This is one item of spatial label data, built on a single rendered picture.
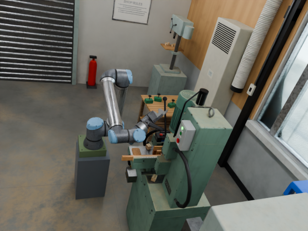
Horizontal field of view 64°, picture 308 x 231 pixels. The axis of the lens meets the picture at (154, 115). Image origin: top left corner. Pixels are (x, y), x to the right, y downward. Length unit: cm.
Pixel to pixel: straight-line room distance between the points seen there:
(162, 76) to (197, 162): 267
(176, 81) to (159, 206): 273
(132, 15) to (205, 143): 344
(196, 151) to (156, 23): 355
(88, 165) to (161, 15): 316
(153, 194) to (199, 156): 54
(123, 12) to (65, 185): 296
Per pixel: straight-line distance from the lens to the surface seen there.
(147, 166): 201
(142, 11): 464
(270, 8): 308
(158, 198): 191
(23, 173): 314
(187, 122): 149
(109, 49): 472
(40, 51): 468
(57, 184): 299
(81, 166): 248
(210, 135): 148
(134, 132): 160
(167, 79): 415
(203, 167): 165
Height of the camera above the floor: 224
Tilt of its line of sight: 32 degrees down
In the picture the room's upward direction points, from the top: 14 degrees clockwise
